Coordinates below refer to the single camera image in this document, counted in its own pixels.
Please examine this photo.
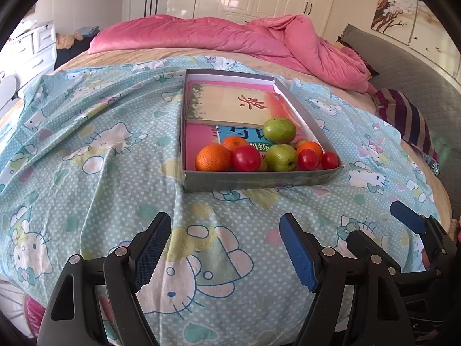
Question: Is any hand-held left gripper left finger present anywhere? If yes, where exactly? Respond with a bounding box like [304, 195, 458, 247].
[38, 212, 172, 346]

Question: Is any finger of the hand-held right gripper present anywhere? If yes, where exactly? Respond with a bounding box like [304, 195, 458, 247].
[390, 202, 458, 275]
[346, 230, 438, 285]

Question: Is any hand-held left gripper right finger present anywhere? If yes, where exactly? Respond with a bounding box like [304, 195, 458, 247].
[280, 213, 415, 346]

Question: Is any grey shallow cardboard box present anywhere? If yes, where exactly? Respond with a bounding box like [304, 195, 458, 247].
[179, 68, 344, 193]

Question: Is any red tomato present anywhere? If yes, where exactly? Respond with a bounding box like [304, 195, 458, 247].
[231, 145, 262, 172]
[320, 152, 340, 169]
[297, 149, 319, 171]

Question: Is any small green guava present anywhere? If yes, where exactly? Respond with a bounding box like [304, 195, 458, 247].
[265, 144, 298, 172]

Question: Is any small orange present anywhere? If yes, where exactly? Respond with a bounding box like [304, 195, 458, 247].
[296, 140, 323, 159]
[221, 136, 251, 152]

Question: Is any large orange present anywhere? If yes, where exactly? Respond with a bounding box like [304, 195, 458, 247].
[195, 145, 232, 172]

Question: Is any large green guava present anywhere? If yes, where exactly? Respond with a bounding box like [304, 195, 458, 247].
[263, 117, 296, 145]

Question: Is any purple striped cloth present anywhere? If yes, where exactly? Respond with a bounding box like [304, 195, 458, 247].
[375, 88, 440, 174]

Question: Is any cartoon cat printed bed sheet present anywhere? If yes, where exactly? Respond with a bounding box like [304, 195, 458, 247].
[0, 56, 451, 346]

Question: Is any pink and blue workbook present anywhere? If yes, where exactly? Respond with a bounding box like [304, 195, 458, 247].
[184, 123, 310, 170]

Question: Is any magenta cloth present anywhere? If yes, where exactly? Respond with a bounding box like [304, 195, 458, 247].
[22, 294, 47, 336]

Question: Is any cream and orange book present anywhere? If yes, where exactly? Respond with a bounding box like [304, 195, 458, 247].
[185, 83, 289, 127]

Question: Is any white round chair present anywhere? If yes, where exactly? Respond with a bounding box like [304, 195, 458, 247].
[0, 74, 18, 110]

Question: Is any pink duvet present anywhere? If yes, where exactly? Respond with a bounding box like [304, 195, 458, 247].
[87, 14, 373, 92]

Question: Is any brown plush toy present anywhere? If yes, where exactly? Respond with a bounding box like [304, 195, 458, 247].
[56, 32, 85, 51]

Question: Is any white drawer dresser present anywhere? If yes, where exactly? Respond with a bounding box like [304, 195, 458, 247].
[9, 21, 58, 76]

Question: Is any flower branch wall picture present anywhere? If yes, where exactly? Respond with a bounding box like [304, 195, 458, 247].
[371, 0, 461, 80]

